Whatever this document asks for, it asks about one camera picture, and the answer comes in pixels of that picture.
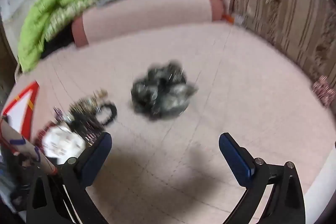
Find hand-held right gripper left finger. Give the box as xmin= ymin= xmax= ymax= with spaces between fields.
xmin=26 ymin=132 xmax=113 ymax=224

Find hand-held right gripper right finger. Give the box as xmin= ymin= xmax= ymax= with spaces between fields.
xmin=219 ymin=132 xmax=306 ymax=224

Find white spotted hair bow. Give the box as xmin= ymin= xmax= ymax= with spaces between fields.
xmin=42 ymin=126 xmax=87 ymax=164

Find gold pendant earring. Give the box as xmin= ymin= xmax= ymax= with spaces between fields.
xmin=92 ymin=89 xmax=109 ymax=102

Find red jewelry box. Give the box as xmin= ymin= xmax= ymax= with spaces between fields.
xmin=0 ymin=80 xmax=40 ymax=140

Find grey black hair scrunchie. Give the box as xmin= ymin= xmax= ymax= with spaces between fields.
xmin=130 ymin=60 xmax=198 ymax=121

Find pink quilted bed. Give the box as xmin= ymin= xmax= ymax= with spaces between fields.
xmin=10 ymin=22 xmax=336 ymax=224

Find white paper tube blue marks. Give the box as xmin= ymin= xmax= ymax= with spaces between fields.
xmin=0 ymin=119 xmax=58 ymax=176

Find pink patterned cloth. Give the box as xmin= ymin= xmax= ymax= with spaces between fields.
xmin=312 ymin=76 xmax=332 ymax=107

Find black cloth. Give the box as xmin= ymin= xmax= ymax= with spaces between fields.
xmin=41 ymin=26 xmax=76 ymax=59

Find brown glass door cabinet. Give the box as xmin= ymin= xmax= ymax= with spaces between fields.
xmin=0 ymin=27 xmax=20 ymax=109

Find pink long pillow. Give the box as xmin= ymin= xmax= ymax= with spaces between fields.
xmin=71 ymin=0 xmax=226 ymax=48

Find beige striped headboard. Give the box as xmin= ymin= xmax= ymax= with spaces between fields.
xmin=228 ymin=0 xmax=336 ymax=83

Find green quilt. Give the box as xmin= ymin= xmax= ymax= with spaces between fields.
xmin=17 ymin=0 xmax=122 ymax=73

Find black ring bracelet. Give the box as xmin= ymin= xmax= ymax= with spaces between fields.
xmin=98 ymin=101 xmax=118 ymax=125

